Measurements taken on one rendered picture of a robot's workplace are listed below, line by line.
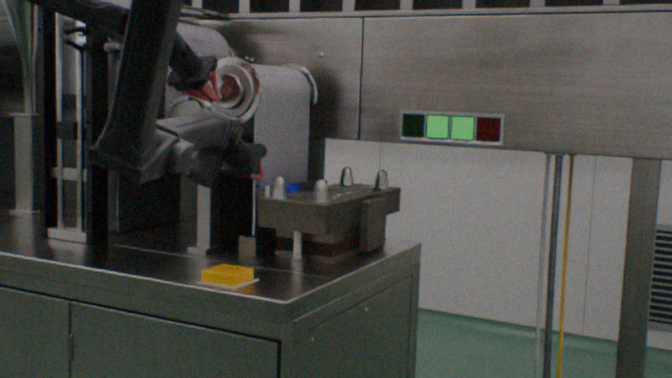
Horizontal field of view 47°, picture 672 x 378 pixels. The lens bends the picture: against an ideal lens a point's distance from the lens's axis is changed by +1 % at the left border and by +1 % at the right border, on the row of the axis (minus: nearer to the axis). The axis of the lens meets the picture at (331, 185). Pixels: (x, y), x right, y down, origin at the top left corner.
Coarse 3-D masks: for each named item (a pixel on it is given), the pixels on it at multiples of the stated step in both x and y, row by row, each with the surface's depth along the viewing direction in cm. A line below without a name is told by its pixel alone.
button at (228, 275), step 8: (224, 264) 144; (208, 272) 138; (216, 272) 137; (224, 272) 137; (232, 272) 137; (240, 272) 138; (248, 272) 140; (208, 280) 138; (216, 280) 137; (224, 280) 137; (232, 280) 136; (240, 280) 138; (248, 280) 140
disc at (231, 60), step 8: (232, 56) 163; (224, 64) 164; (232, 64) 163; (240, 64) 162; (248, 64) 162; (248, 72) 162; (256, 72) 161; (256, 80) 161; (256, 88) 161; (256, 96) 161; (208, 104) 167; (256, 104) 162; (248, 112) 163; (240, 120) 164
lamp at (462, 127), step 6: (456, 120) 175; (462, 120) 174; (468, 120) 174; (456, 126) 175; (462, 126) 175; (468, 126) 174; (456, 132) 175; (462, 132) 175; (468, 132) 174; (456, 138) 175; (462, 138) 175; (468, 138) 174
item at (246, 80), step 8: (216, 72) 165; (224, 72) 164; (232, 72) 163; (240, 72) 162; (248, 80) 161; (248, 88) 161; (248, 96) 161; (216, 104) 165; (240, 104) 163; (248, 104) 162; (224, 112) 165; (232, 112) 164; (240, 112) 163
